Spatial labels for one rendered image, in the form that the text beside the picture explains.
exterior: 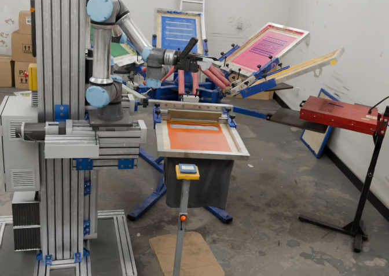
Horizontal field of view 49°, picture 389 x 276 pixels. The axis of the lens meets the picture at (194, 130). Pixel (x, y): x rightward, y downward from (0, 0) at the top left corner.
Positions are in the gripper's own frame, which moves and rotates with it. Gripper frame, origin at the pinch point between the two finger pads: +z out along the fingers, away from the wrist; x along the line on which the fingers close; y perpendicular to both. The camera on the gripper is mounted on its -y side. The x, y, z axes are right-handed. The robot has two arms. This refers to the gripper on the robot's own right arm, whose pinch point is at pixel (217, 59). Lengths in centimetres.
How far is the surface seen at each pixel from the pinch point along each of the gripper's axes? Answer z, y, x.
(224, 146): 5, 62, -80
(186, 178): -11, 71, -29
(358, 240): 124, 144, -154
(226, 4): -56, -56, -522
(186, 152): -16, 62, -51
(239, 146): 15, 59, -75
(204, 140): -10, 61, -84
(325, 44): 96, -14, -396
